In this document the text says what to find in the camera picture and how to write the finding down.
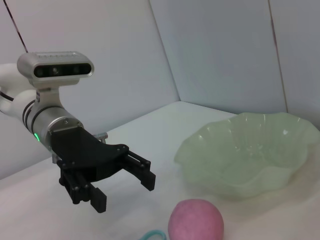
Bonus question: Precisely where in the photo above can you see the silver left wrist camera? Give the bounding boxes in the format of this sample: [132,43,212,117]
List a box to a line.
[16,50,95,89]

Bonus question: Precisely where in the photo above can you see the pink peach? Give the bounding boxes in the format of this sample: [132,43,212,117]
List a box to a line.
[167,198,225,240]

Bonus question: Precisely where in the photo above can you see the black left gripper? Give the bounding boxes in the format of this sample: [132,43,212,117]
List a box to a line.
[48,126,157,214]

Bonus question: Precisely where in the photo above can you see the blue teal scissors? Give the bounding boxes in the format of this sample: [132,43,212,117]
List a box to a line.
[138,229,166,240]

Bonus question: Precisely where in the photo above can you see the green glass fruit plate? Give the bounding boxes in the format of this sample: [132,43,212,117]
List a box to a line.
[174,112,320,200]

